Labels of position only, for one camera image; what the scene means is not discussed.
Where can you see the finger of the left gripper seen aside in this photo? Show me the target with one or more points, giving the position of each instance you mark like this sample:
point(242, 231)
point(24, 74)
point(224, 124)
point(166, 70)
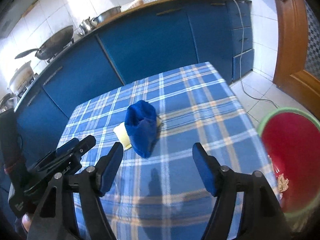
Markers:
point(76, 147)

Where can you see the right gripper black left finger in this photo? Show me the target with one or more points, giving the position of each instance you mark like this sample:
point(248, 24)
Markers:
point(55, 216)

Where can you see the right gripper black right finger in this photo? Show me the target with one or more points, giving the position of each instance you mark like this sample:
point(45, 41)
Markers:
point(261, 216)

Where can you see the yellow sponge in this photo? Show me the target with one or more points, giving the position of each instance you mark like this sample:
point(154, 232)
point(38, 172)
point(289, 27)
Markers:
point(123, 136)

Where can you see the blue knitted cloth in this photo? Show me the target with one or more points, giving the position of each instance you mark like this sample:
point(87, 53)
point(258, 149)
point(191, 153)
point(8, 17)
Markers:
point(137, 112)

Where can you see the blue kitchen cabinet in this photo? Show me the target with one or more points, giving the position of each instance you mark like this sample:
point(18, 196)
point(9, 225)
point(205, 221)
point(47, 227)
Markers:
point(138, 44)

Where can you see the grey lidded pot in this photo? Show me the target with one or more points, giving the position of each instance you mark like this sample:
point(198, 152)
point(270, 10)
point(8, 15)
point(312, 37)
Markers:
point(21, 79)

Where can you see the red basin green rim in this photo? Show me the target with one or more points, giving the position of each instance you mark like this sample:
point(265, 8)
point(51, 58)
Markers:
point(291, 139)

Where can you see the black wok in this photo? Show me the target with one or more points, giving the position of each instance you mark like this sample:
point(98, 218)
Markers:
point(52, 46)

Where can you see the steel kettle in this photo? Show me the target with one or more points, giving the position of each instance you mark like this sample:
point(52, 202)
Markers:
point(87, 26)

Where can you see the steel basin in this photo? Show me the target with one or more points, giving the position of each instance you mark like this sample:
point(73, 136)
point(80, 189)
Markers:
point(106, 15)

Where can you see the wooden door glass panel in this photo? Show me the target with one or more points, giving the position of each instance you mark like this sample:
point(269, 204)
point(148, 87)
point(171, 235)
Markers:
point(290, 75)

